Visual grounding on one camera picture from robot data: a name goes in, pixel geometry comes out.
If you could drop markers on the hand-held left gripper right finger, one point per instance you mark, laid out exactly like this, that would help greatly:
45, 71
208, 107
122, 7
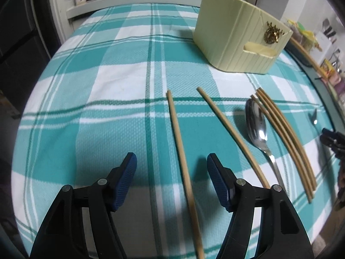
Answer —
218, 180

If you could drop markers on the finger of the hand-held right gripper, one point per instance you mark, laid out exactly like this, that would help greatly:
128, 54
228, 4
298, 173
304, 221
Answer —
330, 142
330, 132

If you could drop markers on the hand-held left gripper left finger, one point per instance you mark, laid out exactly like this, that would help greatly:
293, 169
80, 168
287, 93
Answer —
126, 178

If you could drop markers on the small metal spoon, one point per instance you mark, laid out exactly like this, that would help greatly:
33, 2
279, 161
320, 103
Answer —
314, 120

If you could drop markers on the large metal spoon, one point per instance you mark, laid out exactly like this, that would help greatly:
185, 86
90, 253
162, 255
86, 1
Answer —
254, 124

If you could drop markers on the cream ribbed storage box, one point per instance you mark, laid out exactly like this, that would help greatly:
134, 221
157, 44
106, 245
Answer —
229, 32

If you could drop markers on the yellow printed packet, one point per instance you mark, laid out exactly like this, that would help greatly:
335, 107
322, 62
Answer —
330, 68

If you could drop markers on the teal plaid tablecloth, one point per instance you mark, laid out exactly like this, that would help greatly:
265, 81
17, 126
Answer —
107, 113

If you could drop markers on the long wooden board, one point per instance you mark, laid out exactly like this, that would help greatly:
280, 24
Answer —
307, 55

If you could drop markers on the plastic bag with yellow contents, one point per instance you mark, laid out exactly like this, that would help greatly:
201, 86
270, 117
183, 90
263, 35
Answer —
304, 32

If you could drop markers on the gold wreath ornament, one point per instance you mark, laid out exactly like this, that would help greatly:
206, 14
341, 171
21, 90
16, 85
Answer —
272, 33

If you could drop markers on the black refrigerator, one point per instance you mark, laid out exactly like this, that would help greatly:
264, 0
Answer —
18, 45

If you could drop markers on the white kitchen counter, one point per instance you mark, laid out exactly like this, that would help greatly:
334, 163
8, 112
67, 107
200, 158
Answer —
121, 1

